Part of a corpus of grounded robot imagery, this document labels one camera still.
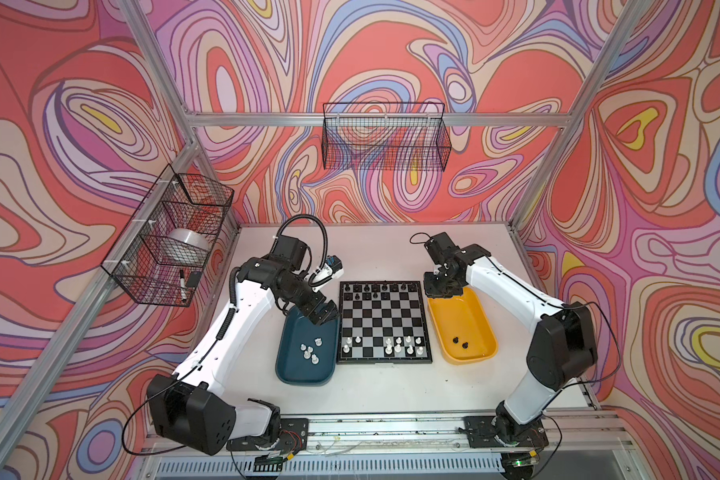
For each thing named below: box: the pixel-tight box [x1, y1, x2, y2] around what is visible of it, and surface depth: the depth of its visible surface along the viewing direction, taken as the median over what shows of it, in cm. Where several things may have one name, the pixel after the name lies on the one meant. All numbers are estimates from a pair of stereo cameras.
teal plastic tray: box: [275, 305, 339, 386], surface depth 86 cm
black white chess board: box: [336, 280, 433, 364], surface depth 93 cm
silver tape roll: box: [168, 228, 210, 250], surface depth 75 cm
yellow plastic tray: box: [428, 287, 498, 365], surface depth 90 cm
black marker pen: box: [180, 270, 187, 302], surface depth 73 cm
